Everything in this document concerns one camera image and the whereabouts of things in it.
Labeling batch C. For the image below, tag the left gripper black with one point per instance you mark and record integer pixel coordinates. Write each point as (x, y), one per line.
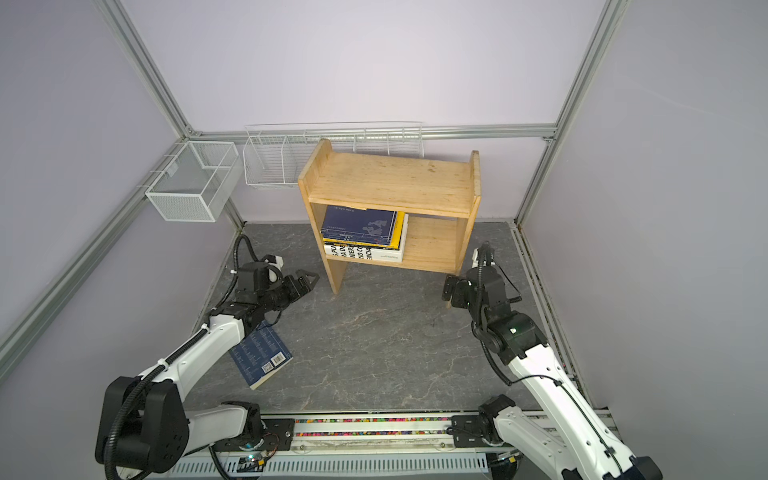
(295, 292)

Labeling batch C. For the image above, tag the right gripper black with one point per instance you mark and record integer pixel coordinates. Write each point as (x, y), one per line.
(463, 286)

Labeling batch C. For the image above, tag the white book black lettering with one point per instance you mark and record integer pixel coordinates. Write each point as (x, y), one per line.
(372, 253)

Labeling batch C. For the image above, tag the dark blue book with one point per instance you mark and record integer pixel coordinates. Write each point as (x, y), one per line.
(260, 355)
(360, 225)

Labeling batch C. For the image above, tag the yellow book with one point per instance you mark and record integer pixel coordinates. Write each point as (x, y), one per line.
(399, 231)

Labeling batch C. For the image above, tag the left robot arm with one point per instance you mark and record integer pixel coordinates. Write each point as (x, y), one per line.
(143, 424)

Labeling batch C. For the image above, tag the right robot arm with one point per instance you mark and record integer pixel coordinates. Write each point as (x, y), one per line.
(520, 353)

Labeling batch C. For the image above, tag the wooden two-tier bookshelf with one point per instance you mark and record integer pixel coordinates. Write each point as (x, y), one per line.
(442, 199)

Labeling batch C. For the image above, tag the white mesh box basket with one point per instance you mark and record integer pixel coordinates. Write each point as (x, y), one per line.
(197, 182)

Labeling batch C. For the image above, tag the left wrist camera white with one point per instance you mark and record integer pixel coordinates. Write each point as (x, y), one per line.
(274, 267)

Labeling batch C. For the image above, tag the white wire rack basket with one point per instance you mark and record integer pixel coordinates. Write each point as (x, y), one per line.
(275, 154)

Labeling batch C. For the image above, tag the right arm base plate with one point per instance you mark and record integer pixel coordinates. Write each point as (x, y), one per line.
(474, 431)

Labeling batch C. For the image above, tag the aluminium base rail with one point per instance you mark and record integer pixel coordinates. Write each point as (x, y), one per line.
(384, 429)

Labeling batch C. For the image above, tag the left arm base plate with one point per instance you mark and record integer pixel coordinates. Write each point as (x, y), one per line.
(276, 434)

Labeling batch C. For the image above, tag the white slotted cable duct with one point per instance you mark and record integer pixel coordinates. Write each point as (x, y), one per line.
(284, 466)

